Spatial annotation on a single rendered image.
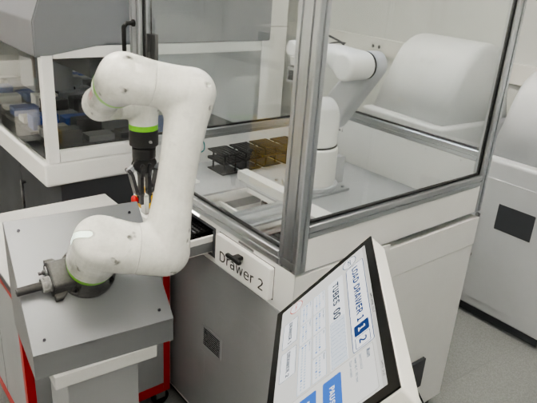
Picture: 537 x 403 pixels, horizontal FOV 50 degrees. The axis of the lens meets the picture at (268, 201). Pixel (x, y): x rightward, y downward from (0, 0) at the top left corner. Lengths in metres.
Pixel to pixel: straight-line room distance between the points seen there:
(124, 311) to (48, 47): 1.29
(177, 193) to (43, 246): 0.43
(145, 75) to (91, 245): 0.41
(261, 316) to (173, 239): 0.53
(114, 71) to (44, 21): 1.19
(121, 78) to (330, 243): 0.76
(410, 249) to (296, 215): 0.58
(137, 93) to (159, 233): 0.34
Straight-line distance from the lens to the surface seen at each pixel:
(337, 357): 1.08
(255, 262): 1.76
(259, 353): 1.93
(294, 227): 1.60
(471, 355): 3.18
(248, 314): 1.91
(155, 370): 2.47
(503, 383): 3.07
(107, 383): 1.74
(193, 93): 1.39
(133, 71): 1.37
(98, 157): 2.73
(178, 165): 1.41
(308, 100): 1.48
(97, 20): 2.61
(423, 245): 2.10
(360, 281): 1.21
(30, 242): 1.66
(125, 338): 1.62
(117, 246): 1.41
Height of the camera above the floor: 1.75
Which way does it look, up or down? 22 degrees down
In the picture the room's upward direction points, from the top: 4 degrees clockwise
